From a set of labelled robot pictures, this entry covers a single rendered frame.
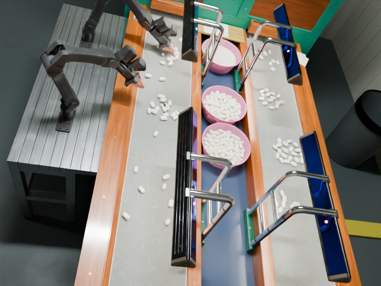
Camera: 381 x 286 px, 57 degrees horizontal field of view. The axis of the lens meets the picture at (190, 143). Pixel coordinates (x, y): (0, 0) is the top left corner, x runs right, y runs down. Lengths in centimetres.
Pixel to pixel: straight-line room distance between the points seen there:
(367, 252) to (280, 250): 140
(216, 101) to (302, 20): 95
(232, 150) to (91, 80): 87
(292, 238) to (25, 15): 284
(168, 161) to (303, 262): 77
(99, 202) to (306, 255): 96
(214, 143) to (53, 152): 79
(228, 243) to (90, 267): 62
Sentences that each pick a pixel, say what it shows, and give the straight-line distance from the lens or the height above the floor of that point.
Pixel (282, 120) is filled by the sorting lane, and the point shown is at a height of 74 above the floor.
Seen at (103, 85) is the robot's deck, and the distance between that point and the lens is 202.
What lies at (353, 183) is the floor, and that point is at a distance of 326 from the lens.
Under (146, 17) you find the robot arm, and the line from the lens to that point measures 204.
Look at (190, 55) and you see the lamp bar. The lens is 169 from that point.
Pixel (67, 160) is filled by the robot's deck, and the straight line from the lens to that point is 172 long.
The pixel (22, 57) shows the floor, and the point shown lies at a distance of 314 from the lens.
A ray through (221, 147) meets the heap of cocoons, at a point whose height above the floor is 74.
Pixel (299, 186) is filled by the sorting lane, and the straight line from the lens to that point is 190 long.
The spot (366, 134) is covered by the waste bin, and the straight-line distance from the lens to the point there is 298.
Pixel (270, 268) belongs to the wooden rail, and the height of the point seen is 76.
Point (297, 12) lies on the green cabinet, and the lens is 260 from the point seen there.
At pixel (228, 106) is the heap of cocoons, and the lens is 202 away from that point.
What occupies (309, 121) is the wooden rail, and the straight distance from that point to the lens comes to 219.
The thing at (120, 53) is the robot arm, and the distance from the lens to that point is 167.
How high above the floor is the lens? 214
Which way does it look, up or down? 52 degrees down
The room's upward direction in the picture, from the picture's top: 25 degrees clockwise
